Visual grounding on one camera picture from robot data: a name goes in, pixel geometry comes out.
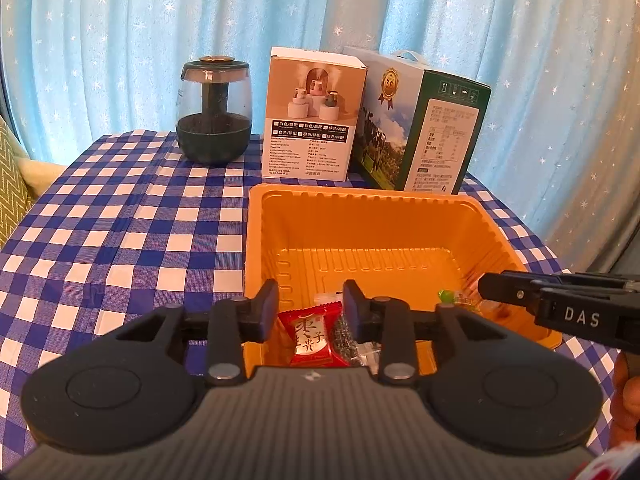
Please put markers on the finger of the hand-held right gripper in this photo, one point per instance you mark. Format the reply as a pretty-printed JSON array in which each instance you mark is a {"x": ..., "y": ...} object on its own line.
[
  {"x": 505, "y": 290},
  {"x": 575, "y": 278}
]

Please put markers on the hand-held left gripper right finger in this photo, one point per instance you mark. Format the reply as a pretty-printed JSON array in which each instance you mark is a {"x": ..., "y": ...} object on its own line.
[{"x": 352, "y": 310}]

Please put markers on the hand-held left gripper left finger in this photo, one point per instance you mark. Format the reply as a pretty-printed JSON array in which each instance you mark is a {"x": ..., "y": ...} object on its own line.
[{"x": 270, "y": 306}]

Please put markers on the clear packet dark snack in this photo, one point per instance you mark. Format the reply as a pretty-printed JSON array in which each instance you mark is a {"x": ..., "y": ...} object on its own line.
[{"x": 341, "y": 340}]

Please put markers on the red snack packet white label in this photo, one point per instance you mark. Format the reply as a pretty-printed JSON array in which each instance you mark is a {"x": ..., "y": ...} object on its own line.
[{"x": 312, "y": 340}]

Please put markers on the orange plastic tray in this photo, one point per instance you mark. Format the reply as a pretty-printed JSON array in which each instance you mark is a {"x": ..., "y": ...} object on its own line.
[{"x": 375, "y": 230}]

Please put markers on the person's right hand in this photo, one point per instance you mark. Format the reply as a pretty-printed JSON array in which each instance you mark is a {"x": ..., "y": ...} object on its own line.
[{"x": 627, "y": 400}]

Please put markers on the green white snack packet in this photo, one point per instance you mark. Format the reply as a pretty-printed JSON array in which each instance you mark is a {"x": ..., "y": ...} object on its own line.
[{"x": 467, "y": 302}]

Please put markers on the green wrapped candy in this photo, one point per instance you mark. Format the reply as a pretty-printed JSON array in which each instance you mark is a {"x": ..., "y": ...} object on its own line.
[{"x": 446, "y": 296}]

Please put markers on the red white patterned clothing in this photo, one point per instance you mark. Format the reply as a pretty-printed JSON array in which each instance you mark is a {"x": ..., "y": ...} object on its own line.
[{"x": 610, "y": 467}]

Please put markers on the blue white checked tablecloth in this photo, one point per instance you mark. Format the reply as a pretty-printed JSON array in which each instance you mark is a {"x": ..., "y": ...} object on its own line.
[{"x": 125, "y": 240}]

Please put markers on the dark green glass humidifier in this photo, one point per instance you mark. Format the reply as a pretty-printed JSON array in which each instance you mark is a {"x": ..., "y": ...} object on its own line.
[{"x": 215, "y": 135}]

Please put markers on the white humidifier carton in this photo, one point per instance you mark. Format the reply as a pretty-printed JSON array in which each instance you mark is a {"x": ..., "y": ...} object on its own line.
[{"x": 310, "y": 125}]

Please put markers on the green patterned sofa cushion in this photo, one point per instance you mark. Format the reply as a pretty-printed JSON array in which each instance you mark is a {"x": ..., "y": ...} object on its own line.
[{"x": 10, "y": 185}]

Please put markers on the light blue star curtain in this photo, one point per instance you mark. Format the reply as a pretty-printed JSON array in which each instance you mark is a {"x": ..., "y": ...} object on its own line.
[{"x": 125, "y": 35}]

